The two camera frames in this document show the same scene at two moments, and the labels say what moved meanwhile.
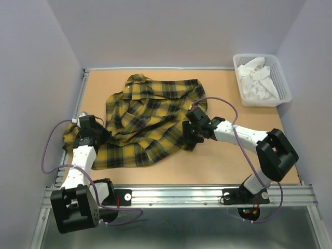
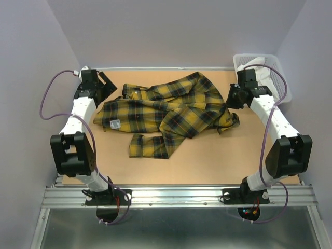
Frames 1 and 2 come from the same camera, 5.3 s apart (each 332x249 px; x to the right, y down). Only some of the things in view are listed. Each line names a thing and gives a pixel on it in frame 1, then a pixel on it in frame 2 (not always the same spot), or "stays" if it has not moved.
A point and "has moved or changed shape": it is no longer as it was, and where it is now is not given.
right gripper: (187, 135) -> (230, 102)
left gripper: (107, 134) -> (109, 88)
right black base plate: (241, 196) stays
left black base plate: (125, 198) stays
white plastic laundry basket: (262, 82) stays
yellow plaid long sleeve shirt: (145, 121) has moved or changed shape
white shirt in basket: (256, 83) stays
